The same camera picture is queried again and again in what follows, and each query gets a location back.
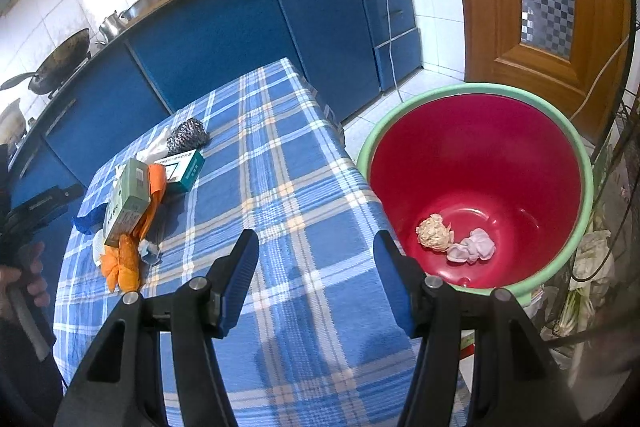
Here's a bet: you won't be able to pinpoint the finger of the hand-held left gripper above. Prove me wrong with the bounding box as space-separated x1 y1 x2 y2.
20 184 86 220

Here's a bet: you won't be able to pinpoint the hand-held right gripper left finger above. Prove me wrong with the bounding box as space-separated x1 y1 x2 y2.
52 229 261 427

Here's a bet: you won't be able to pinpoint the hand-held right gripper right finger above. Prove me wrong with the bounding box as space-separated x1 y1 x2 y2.
372 229 586 427

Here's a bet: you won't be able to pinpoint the yellow sponge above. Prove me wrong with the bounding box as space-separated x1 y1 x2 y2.
102 158 153 248

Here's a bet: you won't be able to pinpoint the orange plastic wrapper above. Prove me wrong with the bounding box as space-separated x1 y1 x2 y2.
131 163 167 240
101 233 142 294

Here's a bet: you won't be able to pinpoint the red bucket with green rim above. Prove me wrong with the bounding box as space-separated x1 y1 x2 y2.
356 82 596 308

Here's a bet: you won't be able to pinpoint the person's left forearm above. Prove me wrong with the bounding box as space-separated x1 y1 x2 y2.
0 322 63 427

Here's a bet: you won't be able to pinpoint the person's left hand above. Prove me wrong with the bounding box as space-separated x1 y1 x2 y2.
0 242 51 323

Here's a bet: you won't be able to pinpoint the blue plastic wrapper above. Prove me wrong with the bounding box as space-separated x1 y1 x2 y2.
72 203 108 235

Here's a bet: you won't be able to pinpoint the beige crumpled paper ball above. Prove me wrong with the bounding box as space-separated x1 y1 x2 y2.
415 213 455 253

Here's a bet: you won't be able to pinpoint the white crumpled tissue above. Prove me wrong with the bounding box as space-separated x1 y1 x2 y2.
446 228 497 265

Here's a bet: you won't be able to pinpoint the small white blue wrapper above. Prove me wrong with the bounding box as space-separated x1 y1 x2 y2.
137 239 161 264

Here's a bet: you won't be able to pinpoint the blue plaid tablecloth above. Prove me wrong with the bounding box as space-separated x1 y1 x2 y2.
52 57 481 427

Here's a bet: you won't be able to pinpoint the teal and white box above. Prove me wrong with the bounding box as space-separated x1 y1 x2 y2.
155 149 206 192

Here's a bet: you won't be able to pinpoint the white plastic bag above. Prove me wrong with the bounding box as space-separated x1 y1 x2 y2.
136 126 173 165

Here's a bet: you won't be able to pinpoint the black wok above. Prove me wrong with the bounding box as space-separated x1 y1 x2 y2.
0 28 92 96

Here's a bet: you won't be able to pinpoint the steel wool scrubber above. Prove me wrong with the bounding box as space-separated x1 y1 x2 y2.
166 118 211 154

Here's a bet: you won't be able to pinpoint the small steel pot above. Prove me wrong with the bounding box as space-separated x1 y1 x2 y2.
97 9 128 42

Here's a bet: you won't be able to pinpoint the green leafy vegetables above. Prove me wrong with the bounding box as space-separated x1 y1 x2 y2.
555 227 616 338

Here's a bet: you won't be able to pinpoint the steel basin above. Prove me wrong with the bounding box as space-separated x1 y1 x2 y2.
120 0 168 20

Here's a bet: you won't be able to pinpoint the blue kitchen cabinet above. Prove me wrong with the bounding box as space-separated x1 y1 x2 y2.
10 0 423 228

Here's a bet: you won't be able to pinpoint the wooden door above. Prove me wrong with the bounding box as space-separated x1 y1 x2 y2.
450 0 633 142

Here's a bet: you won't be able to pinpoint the white power cable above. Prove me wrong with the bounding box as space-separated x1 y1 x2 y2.
340 0 406 104

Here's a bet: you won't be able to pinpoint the black wire rack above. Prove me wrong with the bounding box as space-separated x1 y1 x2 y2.
545 0 640 348

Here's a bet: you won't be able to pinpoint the white cable by door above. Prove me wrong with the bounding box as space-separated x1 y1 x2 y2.
570 34 632 120

